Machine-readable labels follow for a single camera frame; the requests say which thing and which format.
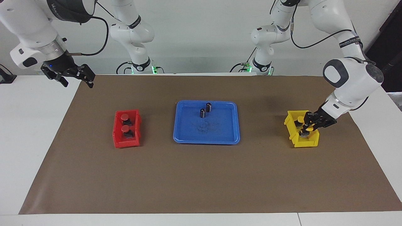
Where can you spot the red plastic bin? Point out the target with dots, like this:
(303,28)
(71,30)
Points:
(127,143)

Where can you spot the black cylindrical capacitor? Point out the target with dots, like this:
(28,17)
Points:
(202,113)
(209,107)

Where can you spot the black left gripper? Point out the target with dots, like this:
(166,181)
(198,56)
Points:
(325,117)

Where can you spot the blue plastic tray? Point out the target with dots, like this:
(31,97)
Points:
(191,135)

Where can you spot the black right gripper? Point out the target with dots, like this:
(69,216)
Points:
(62,66)

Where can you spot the black stand equipment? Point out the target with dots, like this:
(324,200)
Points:
(392,47)

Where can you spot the red push button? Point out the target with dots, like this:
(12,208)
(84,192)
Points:
(126,128)
(124,117)

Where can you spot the brown paper mat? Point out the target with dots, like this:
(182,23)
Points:
(201,175)

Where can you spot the yellow plastic bin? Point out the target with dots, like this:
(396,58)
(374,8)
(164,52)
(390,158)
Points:
(306,143)

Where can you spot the yellow push button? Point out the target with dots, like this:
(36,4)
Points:
(309,128)
(300,119)

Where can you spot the black table mount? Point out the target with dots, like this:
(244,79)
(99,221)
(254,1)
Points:
(6,78)

